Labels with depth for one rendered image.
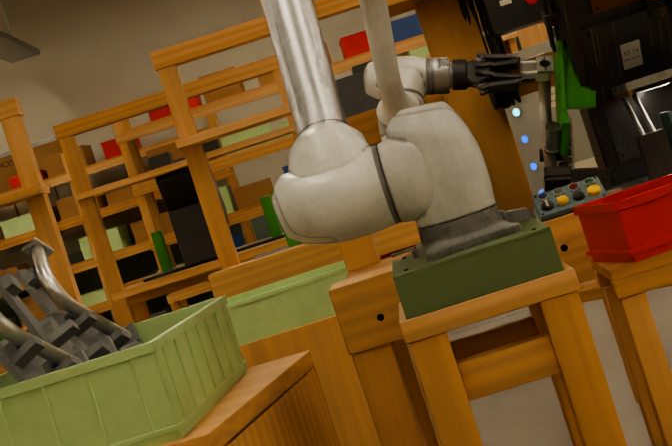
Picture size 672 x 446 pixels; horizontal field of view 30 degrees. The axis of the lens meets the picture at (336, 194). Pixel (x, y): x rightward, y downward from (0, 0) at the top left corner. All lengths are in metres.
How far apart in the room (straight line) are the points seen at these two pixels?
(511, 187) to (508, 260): 1.12
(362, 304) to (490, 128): 0.79
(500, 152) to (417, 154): 1.06
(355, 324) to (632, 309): 0.62
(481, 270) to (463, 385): 0.20
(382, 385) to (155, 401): 0.75
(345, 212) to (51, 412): 0.62
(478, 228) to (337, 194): 0.26
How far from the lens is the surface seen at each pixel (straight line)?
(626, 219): 2.44
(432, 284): 2.21
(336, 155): 2.31
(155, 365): 2.14
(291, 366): 2.59
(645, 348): 2.48
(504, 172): 3.32
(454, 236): 2.28
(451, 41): 3.33
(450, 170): 2.27
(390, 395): 2.76
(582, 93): 2.98
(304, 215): 2.30
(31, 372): 2.35
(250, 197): 9.93
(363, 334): 2.74
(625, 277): 2.45
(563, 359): 2.24
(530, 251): 2.22
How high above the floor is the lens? 1.12
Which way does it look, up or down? 1 degrees down
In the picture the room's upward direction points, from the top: 18 degrees counter-clockwise
